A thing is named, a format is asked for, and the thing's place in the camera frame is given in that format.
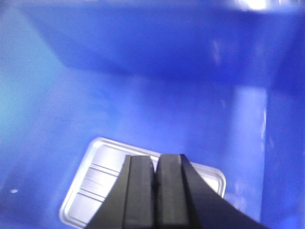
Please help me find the blue target box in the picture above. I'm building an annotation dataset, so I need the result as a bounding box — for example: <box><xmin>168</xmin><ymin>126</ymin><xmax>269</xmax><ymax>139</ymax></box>
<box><xmin>0</xmin><ymin>0</ymin><xmax>305</xmax><ymax>229</ymax></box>

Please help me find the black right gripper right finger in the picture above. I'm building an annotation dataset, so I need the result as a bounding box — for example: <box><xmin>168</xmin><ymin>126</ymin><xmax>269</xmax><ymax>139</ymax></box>
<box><xmin>155</xmin><ymin>154</ymin><xmax>264</xmax><ymax>229</ymax></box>

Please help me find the small silver ribbed tray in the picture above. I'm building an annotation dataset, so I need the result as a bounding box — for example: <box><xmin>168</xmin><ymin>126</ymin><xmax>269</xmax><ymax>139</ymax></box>
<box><xmin>59</xmin><ymin>136</ymin><xmax>226</xmax><ymax>227</ymax></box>

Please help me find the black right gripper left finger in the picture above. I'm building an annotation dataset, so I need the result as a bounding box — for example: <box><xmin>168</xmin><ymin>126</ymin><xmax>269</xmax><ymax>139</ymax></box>
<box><xmin>86</xmin><ymin>156</ymin><xmax>155</xmax><ymax>229</ymax></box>

